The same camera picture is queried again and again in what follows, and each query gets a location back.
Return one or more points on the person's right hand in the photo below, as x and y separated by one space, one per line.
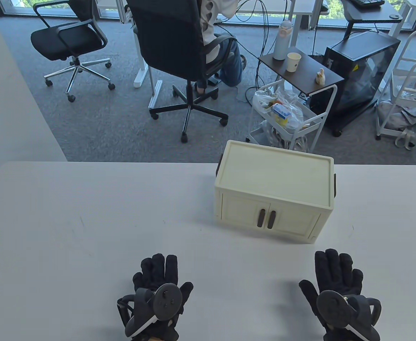
335 275

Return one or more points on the person's left hand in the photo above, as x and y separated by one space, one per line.
158 273

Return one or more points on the person's left middle finger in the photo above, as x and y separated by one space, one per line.
159 268

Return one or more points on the person's left thumb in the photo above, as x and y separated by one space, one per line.
186 292

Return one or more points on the person's right thumb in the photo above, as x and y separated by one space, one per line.
308 292

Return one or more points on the person's left little finger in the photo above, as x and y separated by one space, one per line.
138 280

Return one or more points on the person's right middle finger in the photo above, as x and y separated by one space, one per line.
332 268

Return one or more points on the person's right little finger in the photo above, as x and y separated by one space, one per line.
357 280

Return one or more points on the black left glove controller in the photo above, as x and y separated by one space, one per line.
165 301

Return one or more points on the black glove controller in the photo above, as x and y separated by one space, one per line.
165 301
333 306

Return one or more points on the black right glove controller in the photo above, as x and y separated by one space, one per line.
333 306

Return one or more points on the cream mini storage cabinet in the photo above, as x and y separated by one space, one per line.
275 177

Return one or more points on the white rolling cart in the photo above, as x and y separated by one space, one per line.
314 122

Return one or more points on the blue and white packet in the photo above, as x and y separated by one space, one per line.
281 112

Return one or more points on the clear plastic bag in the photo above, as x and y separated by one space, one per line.
264 101

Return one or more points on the small cream figurine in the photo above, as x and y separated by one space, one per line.
321 77

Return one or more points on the black computer tower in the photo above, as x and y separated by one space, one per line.
360 74

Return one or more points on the brown side table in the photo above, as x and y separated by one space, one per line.
307 72

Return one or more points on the white paper cup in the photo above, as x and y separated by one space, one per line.
293 62

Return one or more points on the black leather office chair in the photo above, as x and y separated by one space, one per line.
169 39

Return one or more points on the grey thermos bottle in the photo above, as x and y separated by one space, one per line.
282 42

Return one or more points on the black mesh office chair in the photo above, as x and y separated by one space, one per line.
64 39

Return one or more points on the dark desk with white legs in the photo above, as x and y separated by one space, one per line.
375 12

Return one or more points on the dark top white desk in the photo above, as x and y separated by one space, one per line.
300 5

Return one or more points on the black keyboard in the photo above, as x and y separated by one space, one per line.
367 3

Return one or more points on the white desk frame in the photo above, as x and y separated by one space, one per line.
142 67

